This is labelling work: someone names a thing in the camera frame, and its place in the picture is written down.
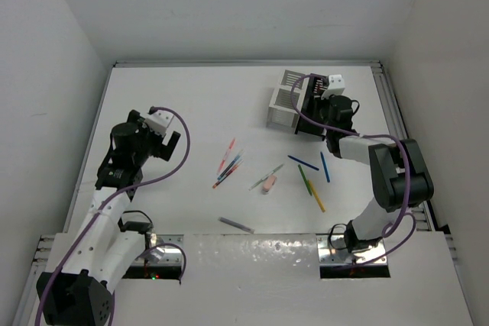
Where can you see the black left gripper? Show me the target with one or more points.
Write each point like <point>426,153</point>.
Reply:
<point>163,150</point>

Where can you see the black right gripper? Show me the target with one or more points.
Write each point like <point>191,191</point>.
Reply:
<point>318,105</point>

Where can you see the light blue pencil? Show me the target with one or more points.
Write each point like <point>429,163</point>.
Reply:
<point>325,167</point>

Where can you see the dark blue pencil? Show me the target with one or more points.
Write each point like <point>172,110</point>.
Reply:
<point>302,162</point>

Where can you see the white green pen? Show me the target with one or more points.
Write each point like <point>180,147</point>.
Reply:
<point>265,177</point>

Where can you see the green pencil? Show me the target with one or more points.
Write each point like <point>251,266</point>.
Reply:
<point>306,182</point>

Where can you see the yellow pencil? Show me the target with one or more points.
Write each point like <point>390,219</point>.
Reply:
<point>316,196</point>

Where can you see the pink eraser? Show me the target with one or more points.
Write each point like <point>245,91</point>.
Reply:
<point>268,183</point>

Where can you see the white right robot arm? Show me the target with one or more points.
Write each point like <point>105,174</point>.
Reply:
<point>399,176</point>

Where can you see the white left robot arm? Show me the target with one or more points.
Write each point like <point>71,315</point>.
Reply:
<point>81,289</point>

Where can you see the black slotted container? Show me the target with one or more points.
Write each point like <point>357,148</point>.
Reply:
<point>308,109</point>

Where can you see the white slotted container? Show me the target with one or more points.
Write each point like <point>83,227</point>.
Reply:
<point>290,90</point>

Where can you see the orange tipped red pen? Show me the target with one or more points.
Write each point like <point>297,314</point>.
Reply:
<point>225,177</point>

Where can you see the red clear pen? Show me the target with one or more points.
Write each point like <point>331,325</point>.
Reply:
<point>225,157</point>

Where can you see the dark blue red pen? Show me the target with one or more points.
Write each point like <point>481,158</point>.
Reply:
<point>228,173</point>

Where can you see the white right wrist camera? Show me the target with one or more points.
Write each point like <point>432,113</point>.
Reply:
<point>332,85</point>

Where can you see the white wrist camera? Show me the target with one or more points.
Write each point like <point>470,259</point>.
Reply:
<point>158,121</point>
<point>332,85</point>

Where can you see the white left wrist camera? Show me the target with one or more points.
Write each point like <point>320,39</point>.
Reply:
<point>158,121</point>

